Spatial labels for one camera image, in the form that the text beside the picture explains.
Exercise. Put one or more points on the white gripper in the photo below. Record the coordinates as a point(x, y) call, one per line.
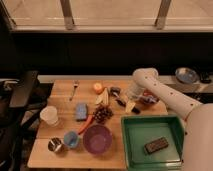
point(134, 92)

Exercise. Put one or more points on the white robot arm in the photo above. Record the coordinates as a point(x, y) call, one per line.
point(198, 142)

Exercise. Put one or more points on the metal fork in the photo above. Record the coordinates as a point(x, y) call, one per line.
point(75, 86)

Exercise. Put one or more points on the blue sponge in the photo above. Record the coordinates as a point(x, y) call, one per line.
point(81, 112)

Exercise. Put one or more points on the blue plate on ledge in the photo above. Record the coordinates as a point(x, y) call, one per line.
point(186, 75)

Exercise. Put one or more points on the small metal cup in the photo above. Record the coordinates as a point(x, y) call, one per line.
point(55, 145)

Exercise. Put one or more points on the purple bowl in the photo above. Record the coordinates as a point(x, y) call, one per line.
point(97, 139)

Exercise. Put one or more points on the dark chocolate bar block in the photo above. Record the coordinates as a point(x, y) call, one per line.
point(156, 145)

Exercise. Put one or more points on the black chair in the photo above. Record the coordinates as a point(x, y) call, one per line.
point(19, 109)

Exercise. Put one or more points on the black handled brush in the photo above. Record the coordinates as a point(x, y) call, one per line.
point(115, 91)

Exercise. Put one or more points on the white plastic cup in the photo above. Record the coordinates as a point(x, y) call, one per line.
point(49, 114)

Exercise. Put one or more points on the orange fruit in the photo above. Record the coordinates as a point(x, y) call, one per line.
point(98, 88)

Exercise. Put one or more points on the green plastic tray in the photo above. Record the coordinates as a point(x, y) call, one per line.
point(139, 130)

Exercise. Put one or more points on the orange carrot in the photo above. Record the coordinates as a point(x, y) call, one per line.
point(86, 124)

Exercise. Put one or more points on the yellow banana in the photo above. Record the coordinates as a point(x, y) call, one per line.
point(103, 98)

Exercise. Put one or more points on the red bowl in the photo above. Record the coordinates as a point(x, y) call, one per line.
point(147, 93)

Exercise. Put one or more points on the bunch of dark grapes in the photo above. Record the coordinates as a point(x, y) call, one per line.
point(102, 113)

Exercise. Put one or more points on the small blue cup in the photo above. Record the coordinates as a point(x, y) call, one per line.
point(71, 139)

